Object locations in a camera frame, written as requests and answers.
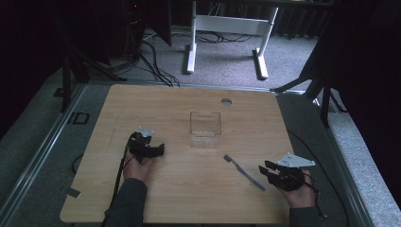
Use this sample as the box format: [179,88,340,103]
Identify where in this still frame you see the person's right hand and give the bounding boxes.
[278,169,318,209]

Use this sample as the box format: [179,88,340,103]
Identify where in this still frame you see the hand-held gripper cable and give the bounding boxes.
[100,138,133,227]
[302,171,328,221]

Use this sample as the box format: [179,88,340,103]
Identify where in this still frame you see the grey tape piece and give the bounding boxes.
[63,186,82,200]

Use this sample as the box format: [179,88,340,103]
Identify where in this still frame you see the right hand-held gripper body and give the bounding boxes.
[268,152,316,192]

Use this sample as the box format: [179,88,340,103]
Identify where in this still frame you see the left hand-held gripper cable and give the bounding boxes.
[100,138,133,227]

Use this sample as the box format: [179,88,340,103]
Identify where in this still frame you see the clear plastic holder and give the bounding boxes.
[189,110,222,149]

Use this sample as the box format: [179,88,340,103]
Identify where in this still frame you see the white desk frame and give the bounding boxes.
[183,0,280,80]

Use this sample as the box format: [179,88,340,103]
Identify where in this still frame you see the blue toothbrush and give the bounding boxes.
[223,153,267,192]

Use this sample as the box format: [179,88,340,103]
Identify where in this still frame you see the black metal stand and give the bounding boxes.
[60,46,128,114]
[270,62,348,129]

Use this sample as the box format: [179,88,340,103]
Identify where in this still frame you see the black floor cables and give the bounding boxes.
[138,29,182,88]

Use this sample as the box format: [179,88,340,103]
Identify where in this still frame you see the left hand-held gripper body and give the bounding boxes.
[127,126,157,165]

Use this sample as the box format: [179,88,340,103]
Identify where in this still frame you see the long black cable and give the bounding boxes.
[287,130,350,227]

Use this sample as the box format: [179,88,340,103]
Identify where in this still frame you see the thin black desk cables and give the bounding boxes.
[194,28,253,44]

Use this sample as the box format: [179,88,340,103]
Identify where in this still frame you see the person's left hand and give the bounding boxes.
[122,156,155,183]

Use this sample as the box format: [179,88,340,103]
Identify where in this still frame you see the metal floor rail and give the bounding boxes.
[0,82,88,220]
[310,94,376,227]

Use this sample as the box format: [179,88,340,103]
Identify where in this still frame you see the right hand-held gripper cable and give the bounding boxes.
[302,171,328,221]

